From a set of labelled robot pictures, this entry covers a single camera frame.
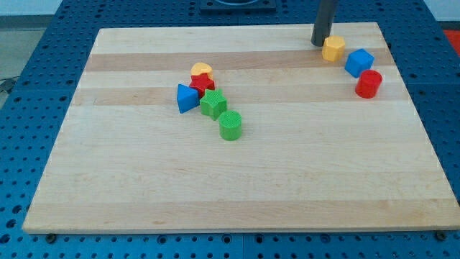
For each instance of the green cylinder block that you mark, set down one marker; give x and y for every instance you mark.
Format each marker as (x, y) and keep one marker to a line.
(230, 125)

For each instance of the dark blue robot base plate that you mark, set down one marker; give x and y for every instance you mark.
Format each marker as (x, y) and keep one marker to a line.
(236, 5)

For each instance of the red cylinder block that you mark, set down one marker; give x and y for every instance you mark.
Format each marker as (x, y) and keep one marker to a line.
(368, 84)

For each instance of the blue cube block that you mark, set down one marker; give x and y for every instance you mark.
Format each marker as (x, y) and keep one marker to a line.
(358, 61)

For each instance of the yellow heart block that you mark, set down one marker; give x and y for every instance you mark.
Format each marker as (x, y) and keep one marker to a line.
(200, 68)

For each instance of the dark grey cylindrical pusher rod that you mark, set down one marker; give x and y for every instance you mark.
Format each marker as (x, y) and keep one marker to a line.
(324, 20)

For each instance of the red star block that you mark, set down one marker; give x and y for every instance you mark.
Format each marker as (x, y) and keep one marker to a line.
(201, 83)

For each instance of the yellow hexagon block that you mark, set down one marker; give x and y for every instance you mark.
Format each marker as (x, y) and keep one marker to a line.
(333, 48)

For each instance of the green star block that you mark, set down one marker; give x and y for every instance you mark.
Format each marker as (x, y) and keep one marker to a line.
(213, 103)

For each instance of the blue triangle block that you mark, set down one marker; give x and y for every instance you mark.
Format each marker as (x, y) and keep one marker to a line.
(187, 98)

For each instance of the light wooden board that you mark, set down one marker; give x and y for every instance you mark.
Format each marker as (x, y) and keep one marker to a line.
(312, 156)

